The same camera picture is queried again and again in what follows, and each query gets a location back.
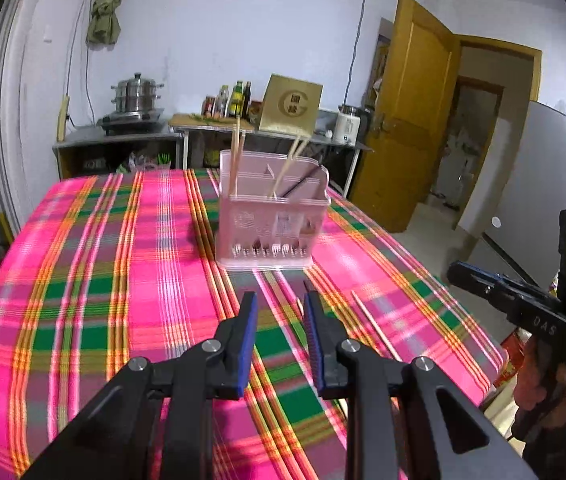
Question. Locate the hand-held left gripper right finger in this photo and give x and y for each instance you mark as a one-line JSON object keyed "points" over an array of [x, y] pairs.
{"points": [[313, 340]]}

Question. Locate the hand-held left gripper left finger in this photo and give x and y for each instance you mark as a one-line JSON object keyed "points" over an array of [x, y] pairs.
{"points": [[245, 340]]}

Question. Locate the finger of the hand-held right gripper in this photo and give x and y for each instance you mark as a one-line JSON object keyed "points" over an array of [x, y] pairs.
{"points": [[473, 285], [483, 272]]}

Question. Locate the pink plastic utensil basket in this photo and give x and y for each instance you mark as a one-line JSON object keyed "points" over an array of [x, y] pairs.
{"points": [[273, 230]]}

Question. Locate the black chopstick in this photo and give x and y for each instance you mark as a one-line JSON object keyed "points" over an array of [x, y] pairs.
{"points": [[304, 181]]}

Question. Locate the person's right forearm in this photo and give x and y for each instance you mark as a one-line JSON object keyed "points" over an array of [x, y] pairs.
{"points": [[558, 435]]}

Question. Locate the person's right hand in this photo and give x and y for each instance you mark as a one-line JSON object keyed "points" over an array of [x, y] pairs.
{"points": [[530, 380]]}

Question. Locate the red carton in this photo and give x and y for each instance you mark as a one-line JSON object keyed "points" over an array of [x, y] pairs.
{"points": [[510, 362]]}

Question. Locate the grey refrigerator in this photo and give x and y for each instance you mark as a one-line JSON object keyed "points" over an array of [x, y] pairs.
{"points": [[528, 185]]}

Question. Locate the pink plaid tablecloth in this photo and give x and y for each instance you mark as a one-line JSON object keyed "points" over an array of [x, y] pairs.
{"points": [[113, 285]]}

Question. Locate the yellow wooden door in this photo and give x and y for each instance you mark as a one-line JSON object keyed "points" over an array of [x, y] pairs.
{"points": [[408, 125]]}

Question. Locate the steel kitchen table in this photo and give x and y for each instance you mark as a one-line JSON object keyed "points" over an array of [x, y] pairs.
{"points": [[333, 152]]}

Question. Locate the white electric kettle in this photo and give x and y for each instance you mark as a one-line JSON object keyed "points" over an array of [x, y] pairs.
{"points": [[349, 125]]}

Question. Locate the bag of green vegetables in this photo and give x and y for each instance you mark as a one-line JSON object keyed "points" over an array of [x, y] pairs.
{"points": [[153, 162]]}

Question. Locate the wooden chopping board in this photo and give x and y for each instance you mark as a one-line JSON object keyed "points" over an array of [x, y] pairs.
{"points": [[198, 120]]}

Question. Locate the steel kitchen counter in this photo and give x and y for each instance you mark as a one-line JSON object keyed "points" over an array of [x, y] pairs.
{"points": [[113, 150]]}

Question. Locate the gold cardboard box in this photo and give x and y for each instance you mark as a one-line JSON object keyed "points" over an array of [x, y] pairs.
{"points": [[290, 105]]}

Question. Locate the red sauce jar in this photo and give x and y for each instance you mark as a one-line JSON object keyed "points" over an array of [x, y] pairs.
{"points": [[208, 106]]}

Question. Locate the green glass bottle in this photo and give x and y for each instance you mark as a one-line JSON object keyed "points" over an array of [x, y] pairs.
{"points": [[236, 102]]}

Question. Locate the clear plastic bottle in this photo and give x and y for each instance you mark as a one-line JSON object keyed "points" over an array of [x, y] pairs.
{"points": [[221, 102]]}

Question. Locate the dark glass bottle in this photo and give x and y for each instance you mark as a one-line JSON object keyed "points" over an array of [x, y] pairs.
{"points": [[247, 101]]}

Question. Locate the gas stove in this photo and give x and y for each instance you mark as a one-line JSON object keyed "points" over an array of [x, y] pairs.
{"points": [[130, 121]]}

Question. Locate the steel steamer pot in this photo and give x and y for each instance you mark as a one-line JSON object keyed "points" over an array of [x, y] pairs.
{"points": [[137, 94]]}

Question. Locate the wooden rolling pin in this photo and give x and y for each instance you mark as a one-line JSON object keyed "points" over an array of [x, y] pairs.
{"points": [[63, 120]]}

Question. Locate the hanging green cloth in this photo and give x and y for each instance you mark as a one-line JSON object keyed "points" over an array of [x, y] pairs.
{"points": [[107, 10]]}

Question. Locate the yellow wooden door frame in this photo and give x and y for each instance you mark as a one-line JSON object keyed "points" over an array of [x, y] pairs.
{"points": [[513, 47]]}

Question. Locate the white door frame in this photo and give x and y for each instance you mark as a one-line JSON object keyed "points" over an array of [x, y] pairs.
{"points": [[13, 85]]}

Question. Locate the white wall socket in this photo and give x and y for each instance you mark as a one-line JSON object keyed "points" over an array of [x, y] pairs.
{"points": [[47, 33]]}

